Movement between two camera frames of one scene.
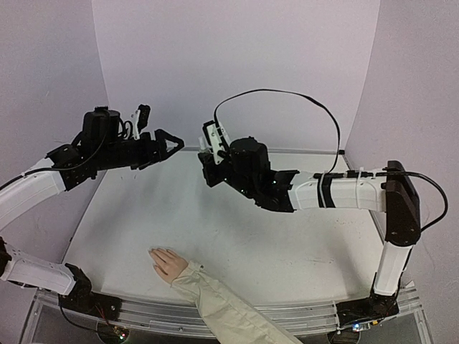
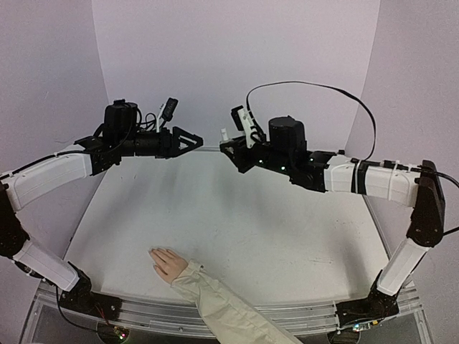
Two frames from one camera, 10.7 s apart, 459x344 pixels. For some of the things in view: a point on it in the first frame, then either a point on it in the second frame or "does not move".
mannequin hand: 167,264 does not move
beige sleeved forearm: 233,319 does not move
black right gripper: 209,169 to 242,158
